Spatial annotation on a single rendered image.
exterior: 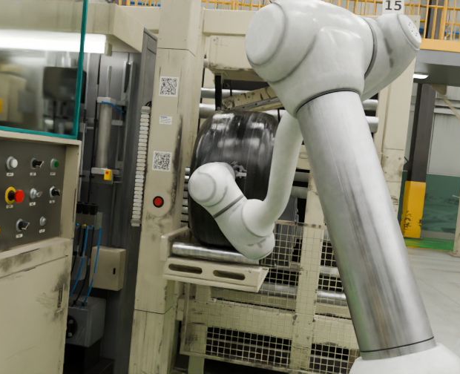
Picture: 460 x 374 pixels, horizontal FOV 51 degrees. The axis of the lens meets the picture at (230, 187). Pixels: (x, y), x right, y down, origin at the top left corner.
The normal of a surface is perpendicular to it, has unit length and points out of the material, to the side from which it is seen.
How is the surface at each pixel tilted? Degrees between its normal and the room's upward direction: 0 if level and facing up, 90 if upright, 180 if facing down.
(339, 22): 68
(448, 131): 90
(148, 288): 90
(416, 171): 90
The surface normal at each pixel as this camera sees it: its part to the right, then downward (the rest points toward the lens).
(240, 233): -0.49, 0.40
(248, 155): -0.14, -0.33
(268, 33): -0.85, -0.12
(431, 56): -0.02, 0.05
